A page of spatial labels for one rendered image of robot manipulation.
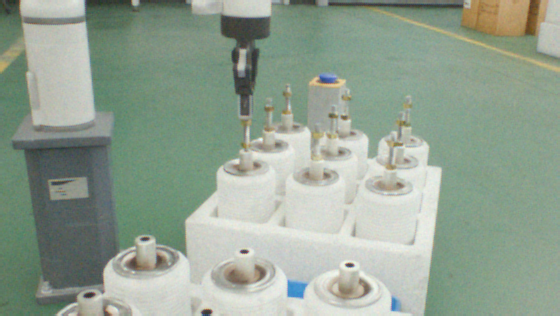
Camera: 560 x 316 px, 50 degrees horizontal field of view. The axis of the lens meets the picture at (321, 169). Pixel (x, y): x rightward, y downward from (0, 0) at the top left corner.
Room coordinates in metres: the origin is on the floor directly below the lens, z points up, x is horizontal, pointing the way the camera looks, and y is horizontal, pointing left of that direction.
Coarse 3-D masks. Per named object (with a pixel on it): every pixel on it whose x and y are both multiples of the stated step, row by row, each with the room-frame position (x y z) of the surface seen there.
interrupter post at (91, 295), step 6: (84, 294) 0.48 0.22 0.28; (90, 294) 0.49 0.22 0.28; (96, 294) 0.48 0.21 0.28; (78, 300) 0.47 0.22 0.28; (84, 300) 0.47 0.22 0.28; (90, 300) 0.47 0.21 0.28; (96, 300) 0.48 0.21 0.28; (102, 300) 0.49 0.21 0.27; (78, 306) 0.48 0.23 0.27; (84, 306) 0.47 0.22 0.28; (90, 306) 0.47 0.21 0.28; (96, 306) 0.48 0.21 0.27; (102, 306) 0.48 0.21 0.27; (84, 312) 0.47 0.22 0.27; (90, 312) 0.47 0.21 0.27; (96, 312) 0.48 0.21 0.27; (102, 312) 0.48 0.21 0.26
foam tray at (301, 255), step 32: (192, 224) 0.85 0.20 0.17; (224, 224) 0.84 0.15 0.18; (256, 224) 0.85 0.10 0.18; (352, 224) 0.86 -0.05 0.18; (416, 224) 0.90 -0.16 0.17; (192, 256) 0.85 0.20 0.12; (224, 256) 0.84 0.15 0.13; (256, 256) 0.83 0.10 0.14; (288, 256) 0.81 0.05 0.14; (320, 256) 0.80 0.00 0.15; (352, 256) 0.79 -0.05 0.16; (384, 256) 0.78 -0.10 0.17; (416, 256) 0.77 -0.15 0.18; (416, 288) 0.77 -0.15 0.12
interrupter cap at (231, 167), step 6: (228, 162) 0.92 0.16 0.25; (234, 162) 0.93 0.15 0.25; (258, 162) 0.93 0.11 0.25; (264, 162) 0.93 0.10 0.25; (228, 168) 0.90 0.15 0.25; (234, 168) 0.90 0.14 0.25; (258, 168) 0.91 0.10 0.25; (264, 168) 0.91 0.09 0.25; (234, 174) 0.88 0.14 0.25; (240, 174) 0.87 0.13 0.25; (246, 174) 0.88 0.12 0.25; (252, 174) 0.88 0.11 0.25; (258, 174) 0.88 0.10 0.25
